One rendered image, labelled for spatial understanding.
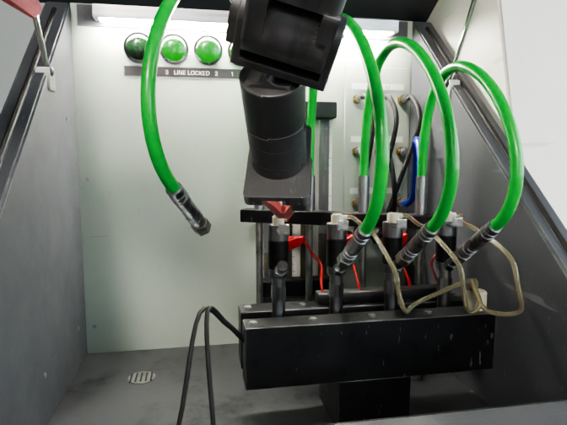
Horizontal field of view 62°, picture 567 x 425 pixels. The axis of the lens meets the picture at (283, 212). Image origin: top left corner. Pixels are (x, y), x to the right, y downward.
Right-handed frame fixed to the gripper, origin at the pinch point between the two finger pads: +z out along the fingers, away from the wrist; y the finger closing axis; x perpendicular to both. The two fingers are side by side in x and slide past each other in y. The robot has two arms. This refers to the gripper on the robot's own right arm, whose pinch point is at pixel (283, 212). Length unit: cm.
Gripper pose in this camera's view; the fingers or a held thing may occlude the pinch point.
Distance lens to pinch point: 56.2
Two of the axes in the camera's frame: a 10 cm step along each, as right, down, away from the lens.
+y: 0.6, -8.0, 6.0
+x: -10.0, -0.2, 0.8
